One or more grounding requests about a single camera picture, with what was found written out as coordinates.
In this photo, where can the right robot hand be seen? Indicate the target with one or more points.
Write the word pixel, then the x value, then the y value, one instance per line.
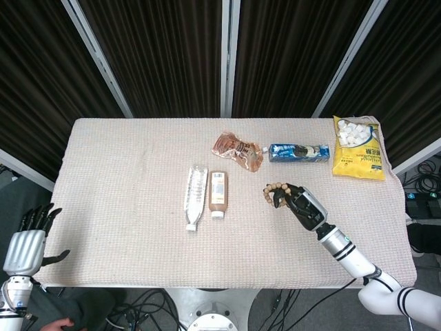
pixel 308 208

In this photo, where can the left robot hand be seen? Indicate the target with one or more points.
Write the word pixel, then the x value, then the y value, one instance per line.
pixel 25 251

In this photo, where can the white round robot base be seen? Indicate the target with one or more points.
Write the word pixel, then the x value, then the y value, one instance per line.
pixel 210 310

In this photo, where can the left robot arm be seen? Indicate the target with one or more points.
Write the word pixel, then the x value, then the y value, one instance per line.
pixel 13 300

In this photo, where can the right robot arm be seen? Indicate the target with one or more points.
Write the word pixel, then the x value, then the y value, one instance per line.
pixel 344 248

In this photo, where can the person's bare hand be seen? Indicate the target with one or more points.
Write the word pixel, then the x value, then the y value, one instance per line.
pixel 60 325

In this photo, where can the blue cookie package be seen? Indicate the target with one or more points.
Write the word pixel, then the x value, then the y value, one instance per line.
pixel 293 153

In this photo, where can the yellow marshmallow bag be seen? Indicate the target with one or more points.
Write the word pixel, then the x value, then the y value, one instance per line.
pixel 358 165

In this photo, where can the dark grey clothing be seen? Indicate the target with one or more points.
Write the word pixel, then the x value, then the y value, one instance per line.
pixel 69 303

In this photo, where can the brown foil snack pouch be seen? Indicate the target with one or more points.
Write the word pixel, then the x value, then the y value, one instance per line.
pixel 237 151

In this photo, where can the brown drink bottle white cap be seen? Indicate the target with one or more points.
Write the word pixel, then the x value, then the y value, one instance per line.
pixel 217 203

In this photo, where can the beige woven table cloth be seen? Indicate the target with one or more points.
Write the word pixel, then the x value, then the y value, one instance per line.
pixel 120 207

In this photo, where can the clear plastic water bottle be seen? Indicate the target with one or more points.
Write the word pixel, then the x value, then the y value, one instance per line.
pixel 196 193

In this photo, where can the black foot pedal unit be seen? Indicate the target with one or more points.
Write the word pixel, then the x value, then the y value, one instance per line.
pixel 423 203

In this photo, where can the black curtain panel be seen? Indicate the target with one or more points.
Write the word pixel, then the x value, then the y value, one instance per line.
pixel 406 86
pixel 41 86
pixel 162 58
pixel 293 58

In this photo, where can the silver partition post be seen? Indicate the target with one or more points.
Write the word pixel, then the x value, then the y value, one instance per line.
pixel 229 58
pixel 24 169
pixel 351 58
pixel 98 58
pixel 418 157

